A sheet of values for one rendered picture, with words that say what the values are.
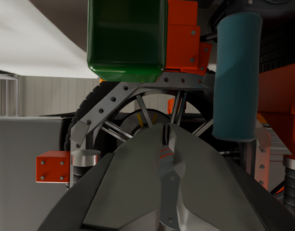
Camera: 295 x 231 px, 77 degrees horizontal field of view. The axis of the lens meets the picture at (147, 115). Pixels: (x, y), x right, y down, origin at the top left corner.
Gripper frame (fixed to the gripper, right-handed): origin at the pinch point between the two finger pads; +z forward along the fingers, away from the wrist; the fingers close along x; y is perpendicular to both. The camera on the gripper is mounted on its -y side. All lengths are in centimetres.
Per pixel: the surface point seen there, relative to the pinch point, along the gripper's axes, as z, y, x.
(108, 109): 31.9, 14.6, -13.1
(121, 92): 34.1, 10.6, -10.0
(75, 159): 8.6, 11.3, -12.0
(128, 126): 70, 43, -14
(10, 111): 365, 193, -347
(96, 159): 9.5, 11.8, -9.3
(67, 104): 392, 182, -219
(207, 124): 42, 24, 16
